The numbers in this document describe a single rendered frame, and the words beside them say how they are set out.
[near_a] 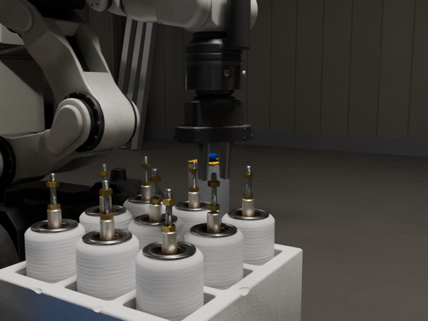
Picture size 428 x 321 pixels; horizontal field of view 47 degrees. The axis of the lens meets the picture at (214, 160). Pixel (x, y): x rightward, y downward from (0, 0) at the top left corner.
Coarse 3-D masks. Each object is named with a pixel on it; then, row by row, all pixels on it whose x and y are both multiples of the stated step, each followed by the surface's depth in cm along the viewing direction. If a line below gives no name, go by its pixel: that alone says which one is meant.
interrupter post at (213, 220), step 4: (208, 212) 78; (208, 216) 77; (212, 216) 77; (216, 216) 77; (208, 220) 78; (212, 220) 77; (216, 220) 77; (208, 224) 78; (212, 224) 77; (216, 224) 77; (208, 228) 78; (212, 228) 77; (216, 228) 77; (212, 232) 77; (216, 232) 78
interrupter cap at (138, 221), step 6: (138, 216) 86; (144, 216) 87; (162, 216) 87; (174, 216) 86; (138, 222) 82; (144, 222) 82; (150, 222) 82; (156, 222) 83; (162, 222) 82; (174, 222) 83
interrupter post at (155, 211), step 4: (152, 204) 84; (156, 204) 84; (160, 204) 84; (152, 208) 83; (156, 208) 83; (160, 208) 84; (152, 212) 83; (156, 212) 83; (160, 212) 84; (152, 216) 84; (156, 216) 83; (160, 216) 84; (152, 220) 84; (156, 220) 84; (160, 220) 84
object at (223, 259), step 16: (192, 240) 75; (208, 240) 74; (224, 240) 75; (240, 240) 76; (208, 256) 74; (224, 256) 74; (240, 256) 77; (208, 272) 75; (224, 272) 75; (240, 272) 77; (224, 288) 75
